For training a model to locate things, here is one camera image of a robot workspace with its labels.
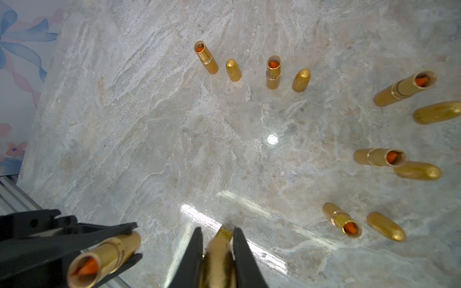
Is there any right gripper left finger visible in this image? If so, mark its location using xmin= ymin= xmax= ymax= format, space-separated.
xmin=169 ymin=228 xmax=204 ymax=288

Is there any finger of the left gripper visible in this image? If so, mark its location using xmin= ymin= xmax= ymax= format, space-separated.
xmin=1 ymin=222 xmax=138 ymax=274
xmin=91 ymin=253 xmax=143 ymax=288

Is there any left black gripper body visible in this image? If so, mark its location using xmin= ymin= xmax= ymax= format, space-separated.
xmin=0 ymin=208 xmax=78 ymax=288

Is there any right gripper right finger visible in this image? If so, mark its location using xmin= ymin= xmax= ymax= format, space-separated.
xmin=233 ymin=228 xmax=268 ymax=288

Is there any gold lipstick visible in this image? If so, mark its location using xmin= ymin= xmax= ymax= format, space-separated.
xmin=67 ymin=231 xmax=142 ymax=288
xmin=266 ymin=55 xmax=282 ymax=90
xmin=322 ymin=202 xmax=362 ymax=238
xmin=354 ymin=148 xmax=406 ymax=168
xmin=194 ymin=41 xmax=218 ymax=74
xmin=373 ymin=70 xmax=438 ymax=107

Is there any aluminium front rail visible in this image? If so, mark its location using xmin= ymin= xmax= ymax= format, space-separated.
xmin=1 ymin=175 xmax=42 ymax=216

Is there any gold lipstick cap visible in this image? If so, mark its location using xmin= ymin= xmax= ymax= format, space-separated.
xmin=367 ymin=212 xmax=406 ymax=242
xmin=393 ymin=162 xmax=443 ymax=181
xmin=226 ymin=59 xmax=242 ymax=82
xmin=292 ymin=69 xmax=311 ymax=93
xmin=199 ymin=226 xmax=237 ymax=288
xmin=413 ymin=101 xmax=461 ymax=125

